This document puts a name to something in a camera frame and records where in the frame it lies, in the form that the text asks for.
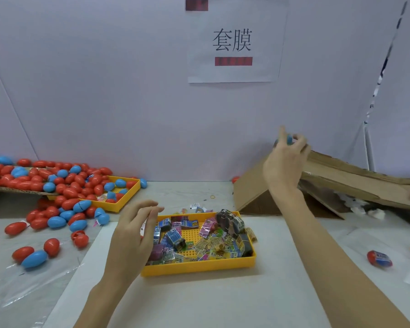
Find person's right hand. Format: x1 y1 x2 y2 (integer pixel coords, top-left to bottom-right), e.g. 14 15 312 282
262 126 311 195

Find person's left hand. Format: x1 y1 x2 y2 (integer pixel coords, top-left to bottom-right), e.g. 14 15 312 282
102 199 165 287

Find pile of plastic eggs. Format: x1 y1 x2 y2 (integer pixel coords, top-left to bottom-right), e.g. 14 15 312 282
0 155 149 271

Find person's right forearm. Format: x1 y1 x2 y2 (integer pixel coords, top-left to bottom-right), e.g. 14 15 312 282
277 184 410 328

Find yellow tray under eggs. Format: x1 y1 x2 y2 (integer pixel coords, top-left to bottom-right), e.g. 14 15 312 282
89 175 142 214

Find torn flattened cardboard box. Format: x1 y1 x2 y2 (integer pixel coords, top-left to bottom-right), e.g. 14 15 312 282
231 143 410 219

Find yellow plastic tray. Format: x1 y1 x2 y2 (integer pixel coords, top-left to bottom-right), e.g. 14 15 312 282
140 211 258 277

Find white crumpled plastic scraps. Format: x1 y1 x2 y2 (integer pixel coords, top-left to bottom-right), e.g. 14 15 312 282
342 196 387 221

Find clear bag with coloured label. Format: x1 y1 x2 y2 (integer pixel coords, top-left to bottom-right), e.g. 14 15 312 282
0 239 76 315

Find clear plastic sheet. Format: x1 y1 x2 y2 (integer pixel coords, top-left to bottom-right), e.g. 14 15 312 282
342 227 410 298

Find white paper sign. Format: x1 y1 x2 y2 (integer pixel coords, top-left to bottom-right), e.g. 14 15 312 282
186 0 290 85

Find brown cardboard sheet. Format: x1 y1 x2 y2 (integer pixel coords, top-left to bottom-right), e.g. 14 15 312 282
0 184 49 197

